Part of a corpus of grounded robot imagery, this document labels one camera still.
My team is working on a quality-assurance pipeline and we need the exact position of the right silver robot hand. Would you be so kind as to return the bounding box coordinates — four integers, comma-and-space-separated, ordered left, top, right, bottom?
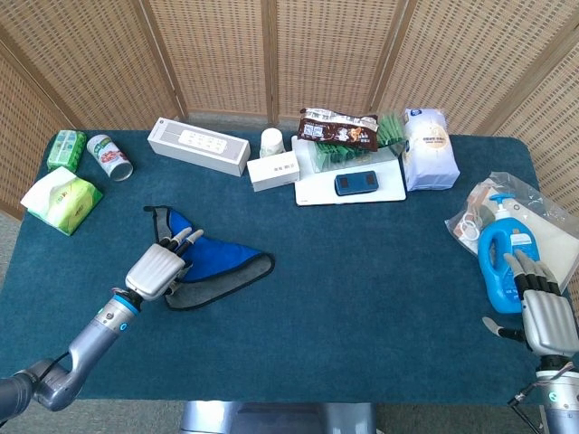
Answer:
481, 250, 579, 358

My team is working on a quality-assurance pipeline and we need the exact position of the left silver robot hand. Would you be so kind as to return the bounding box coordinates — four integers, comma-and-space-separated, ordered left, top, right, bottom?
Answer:
124, 227, 205, 302

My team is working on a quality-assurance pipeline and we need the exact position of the grey and blue cloth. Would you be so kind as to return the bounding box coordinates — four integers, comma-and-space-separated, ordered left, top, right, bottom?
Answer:
143, 204, 276, 312

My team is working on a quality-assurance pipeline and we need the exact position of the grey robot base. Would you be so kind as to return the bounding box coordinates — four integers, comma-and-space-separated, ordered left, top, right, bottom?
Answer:
179, 401, 377, 434

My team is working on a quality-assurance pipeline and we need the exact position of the blue detergent bottle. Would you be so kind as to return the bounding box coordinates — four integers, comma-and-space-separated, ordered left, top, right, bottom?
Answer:
477, 193, 540, 315

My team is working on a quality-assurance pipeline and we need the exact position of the clear plastic zip bag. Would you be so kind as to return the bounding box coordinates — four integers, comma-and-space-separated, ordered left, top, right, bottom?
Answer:
444, 171, 579, 290

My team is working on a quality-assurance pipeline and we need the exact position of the green tissue pack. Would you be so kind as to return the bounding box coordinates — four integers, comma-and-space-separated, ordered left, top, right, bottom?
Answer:
20, 165, 104, 237

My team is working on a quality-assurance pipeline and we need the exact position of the white can with red print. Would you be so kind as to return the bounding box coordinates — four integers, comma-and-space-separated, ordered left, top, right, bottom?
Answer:
86, 134, 135, 183

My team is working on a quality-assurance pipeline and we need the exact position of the white power strip box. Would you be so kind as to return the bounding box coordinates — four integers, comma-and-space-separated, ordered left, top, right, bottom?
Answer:
147, 117, 252, 178

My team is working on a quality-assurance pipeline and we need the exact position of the green wet wipes pack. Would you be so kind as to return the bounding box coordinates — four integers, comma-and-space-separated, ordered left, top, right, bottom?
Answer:
46, 129, 88, 174

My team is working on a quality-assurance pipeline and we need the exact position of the small white box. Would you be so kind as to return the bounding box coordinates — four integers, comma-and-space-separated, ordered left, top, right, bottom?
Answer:
246, 150, 301, 193

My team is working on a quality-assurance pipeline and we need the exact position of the white paper cup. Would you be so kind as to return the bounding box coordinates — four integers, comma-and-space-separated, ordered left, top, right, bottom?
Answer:
260, 127, 287, 159

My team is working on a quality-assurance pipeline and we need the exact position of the blue table mat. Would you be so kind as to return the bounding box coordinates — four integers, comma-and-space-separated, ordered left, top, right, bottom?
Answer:
0, 129, 546, 406

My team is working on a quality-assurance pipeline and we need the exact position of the white rice bag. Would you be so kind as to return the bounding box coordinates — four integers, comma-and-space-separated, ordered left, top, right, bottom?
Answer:
401, 108, 461, 193

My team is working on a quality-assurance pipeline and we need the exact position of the white flat board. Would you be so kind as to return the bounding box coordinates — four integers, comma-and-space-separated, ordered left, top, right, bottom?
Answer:
290, 135, 408, 208

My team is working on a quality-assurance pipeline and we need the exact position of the blue rectangular case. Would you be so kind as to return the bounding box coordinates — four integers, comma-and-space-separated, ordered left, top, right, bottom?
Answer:
334, 170, 379, 197

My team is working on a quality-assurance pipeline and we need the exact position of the green sachet bag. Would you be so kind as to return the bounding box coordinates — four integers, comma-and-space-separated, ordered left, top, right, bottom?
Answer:
308, 112, 408, 174

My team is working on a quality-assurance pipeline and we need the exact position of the brown snack bag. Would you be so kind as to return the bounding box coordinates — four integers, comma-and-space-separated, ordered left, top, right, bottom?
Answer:
297, 107, 379, 153

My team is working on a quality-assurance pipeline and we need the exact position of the woven bamboo folding screen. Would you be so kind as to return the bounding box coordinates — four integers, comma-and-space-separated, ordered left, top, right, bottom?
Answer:
0, 0, 579, 222

